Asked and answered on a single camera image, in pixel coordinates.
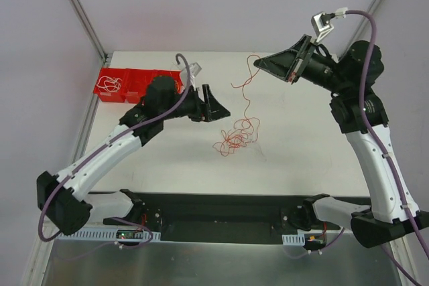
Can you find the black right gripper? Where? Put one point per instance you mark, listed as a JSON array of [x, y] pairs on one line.
[[304, 59]]

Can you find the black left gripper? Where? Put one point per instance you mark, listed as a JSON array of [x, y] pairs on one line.
[[205, 102]]

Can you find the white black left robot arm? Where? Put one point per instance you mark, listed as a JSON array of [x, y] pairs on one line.
[[64, 197]]

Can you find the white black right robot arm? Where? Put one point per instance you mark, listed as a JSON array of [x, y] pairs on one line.
[[361, 117]]

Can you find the red plastic bin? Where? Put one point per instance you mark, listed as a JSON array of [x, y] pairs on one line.
[[128, 84]]

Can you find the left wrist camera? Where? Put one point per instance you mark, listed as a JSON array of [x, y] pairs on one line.
[[194, 69]]

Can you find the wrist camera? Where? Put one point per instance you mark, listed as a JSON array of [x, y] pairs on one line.
[[194, 69], [322, 25]]

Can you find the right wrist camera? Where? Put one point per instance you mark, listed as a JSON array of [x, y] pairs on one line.
[[322, 25]]

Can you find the aluminium frame post right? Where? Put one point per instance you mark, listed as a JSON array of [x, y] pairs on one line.
[[363, 25]]

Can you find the aluminium frame post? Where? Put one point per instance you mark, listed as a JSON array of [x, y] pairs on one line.
[[89, 29], [363, 25]]

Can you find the white slotted cable duct right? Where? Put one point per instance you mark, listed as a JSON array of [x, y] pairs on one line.
[[293, 239]]

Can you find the white slotted cable duct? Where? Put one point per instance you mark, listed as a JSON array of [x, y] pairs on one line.
[[293, 239], [112, 234]]

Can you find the white slotted cable duct left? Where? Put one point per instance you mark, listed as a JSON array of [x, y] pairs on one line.
[[112, 234]]

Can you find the aluminium frame post left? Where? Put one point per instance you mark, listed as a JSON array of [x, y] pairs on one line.
[[89, 29]]

